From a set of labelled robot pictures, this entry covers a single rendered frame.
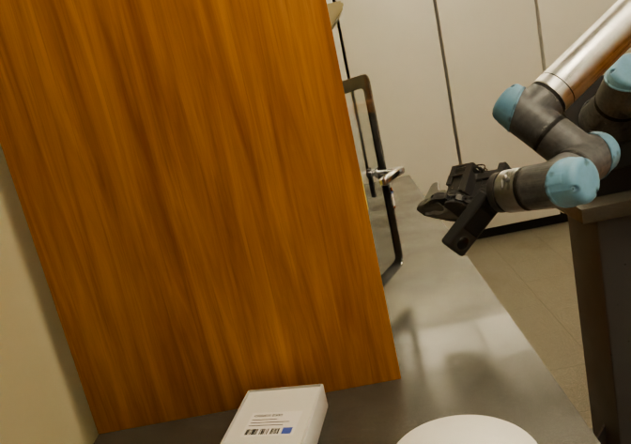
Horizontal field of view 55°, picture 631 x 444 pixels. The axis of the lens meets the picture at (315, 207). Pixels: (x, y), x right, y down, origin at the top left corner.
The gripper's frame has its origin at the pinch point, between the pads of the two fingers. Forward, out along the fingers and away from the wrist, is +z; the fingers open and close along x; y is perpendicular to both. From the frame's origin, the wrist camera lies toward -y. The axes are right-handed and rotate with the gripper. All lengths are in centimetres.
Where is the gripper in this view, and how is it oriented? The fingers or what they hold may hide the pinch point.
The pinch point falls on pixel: (422, 212)
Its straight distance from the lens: 123.1
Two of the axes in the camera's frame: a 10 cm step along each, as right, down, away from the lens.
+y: 3.5, -8.7, 3.3
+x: -7.6, -4.8, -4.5
